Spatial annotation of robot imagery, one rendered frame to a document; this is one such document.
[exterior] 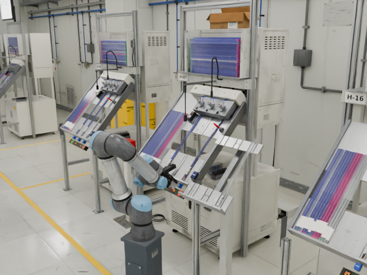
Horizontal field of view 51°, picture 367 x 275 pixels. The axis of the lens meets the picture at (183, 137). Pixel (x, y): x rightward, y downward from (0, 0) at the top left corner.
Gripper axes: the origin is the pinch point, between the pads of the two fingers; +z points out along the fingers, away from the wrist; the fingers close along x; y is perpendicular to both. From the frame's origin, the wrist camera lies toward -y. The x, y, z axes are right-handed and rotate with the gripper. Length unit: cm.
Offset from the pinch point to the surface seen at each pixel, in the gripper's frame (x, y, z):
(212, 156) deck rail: 10.0, -27.8, 2.8
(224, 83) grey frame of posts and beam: -8, -80, -8
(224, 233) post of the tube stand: 33.7, 10.5, 26.3
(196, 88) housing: -36, -74, -6
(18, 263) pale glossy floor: -91, 109, -8
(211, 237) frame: 13.9, 15.2, 41.0
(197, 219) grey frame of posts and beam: 13.0, 11.3, 20.7
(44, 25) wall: -749, -228, 53
